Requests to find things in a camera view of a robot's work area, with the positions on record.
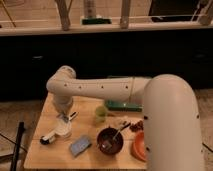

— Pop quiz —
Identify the orange plate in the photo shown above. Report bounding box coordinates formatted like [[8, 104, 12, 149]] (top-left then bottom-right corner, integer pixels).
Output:
[[131, 131, 146, 162]]

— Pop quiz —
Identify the black pole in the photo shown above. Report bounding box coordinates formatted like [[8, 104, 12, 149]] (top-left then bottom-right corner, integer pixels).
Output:
[[10, 122, 25, 171]]

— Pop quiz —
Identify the wooden railing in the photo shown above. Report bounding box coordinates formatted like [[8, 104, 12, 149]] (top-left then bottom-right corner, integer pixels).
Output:
[[0, 0, 213, 36]]

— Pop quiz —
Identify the green box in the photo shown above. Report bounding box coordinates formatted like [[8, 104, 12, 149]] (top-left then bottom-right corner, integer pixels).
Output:
[[105, 100, 142, 112]]

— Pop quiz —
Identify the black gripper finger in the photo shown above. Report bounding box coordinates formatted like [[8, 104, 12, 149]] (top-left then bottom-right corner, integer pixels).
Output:
[[68, 112, 78, 121]]

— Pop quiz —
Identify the metal spoon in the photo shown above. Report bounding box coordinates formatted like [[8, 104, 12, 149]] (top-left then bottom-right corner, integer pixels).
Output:
[[102, 123, 129, 149]]

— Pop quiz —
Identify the dark red food item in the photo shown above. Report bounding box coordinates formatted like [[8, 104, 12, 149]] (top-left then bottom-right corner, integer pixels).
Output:
[[130, 120, 143, 132]]

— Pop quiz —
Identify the green plastic cup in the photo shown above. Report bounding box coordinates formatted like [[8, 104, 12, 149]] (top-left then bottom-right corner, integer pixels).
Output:
[[95, 106, 107, 123]]

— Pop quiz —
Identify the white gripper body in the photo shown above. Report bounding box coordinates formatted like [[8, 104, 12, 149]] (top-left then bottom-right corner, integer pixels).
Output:
[[52, 96, 73, 117]]

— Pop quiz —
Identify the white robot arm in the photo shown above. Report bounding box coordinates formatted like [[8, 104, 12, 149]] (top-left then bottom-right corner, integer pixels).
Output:
[[46, 66, 205, 171]]

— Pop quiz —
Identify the dark brown bowl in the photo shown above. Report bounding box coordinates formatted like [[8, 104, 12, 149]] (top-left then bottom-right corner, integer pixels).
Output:
[[97, 127, 124, 155]]

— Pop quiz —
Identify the white paper cup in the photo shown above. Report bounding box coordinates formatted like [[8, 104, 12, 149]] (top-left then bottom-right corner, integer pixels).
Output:
[[55, 120, 71, 137]]

